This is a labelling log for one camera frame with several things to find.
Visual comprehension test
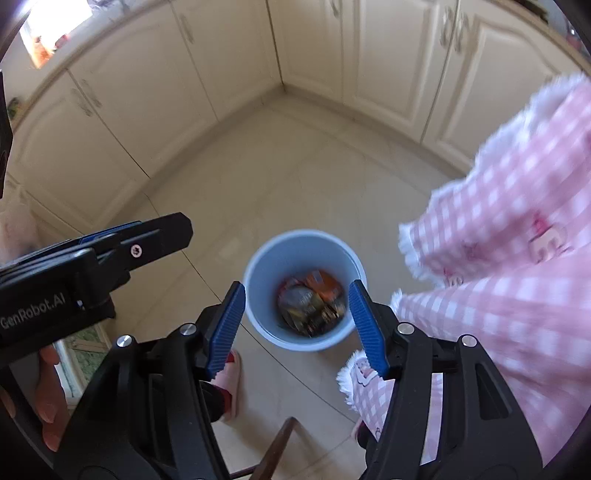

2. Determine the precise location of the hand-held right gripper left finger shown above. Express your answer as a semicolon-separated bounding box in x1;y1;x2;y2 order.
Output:
54;281;246;480

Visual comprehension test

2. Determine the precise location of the orange snack bag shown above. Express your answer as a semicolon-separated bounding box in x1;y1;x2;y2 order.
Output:
305;270;343;302

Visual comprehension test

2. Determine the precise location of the grey foil wrapper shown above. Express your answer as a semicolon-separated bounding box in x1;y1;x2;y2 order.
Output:
277;279;317;324

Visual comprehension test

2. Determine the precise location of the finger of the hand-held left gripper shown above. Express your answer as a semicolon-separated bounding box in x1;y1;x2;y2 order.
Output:
92;212;194;297
0;220;145;278

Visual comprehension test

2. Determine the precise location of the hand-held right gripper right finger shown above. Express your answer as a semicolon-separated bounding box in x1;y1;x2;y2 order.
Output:
348;279;543;480

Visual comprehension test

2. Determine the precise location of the pale blue trash bin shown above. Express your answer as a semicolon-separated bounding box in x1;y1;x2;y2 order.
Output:
243;230;369;353

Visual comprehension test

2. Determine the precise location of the pink slipper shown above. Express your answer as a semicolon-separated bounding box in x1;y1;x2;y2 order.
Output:
352;418;384;455
210;349;244;422

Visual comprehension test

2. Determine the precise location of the person's left hand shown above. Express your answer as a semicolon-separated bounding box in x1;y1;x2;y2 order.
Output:
0;345;66;453

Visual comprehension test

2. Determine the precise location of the wooden chair leg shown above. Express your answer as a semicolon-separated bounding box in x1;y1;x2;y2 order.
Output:
240;416;302;480

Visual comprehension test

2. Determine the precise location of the pink checked tablecloth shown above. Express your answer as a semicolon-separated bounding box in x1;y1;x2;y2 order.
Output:
336;74;591;466

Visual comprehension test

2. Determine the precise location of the black wrapper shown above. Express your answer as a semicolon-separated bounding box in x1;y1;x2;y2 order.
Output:
295;295;348;339

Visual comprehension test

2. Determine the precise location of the green patterned mat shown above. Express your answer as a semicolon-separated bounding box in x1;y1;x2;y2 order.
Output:
55;323;112;410

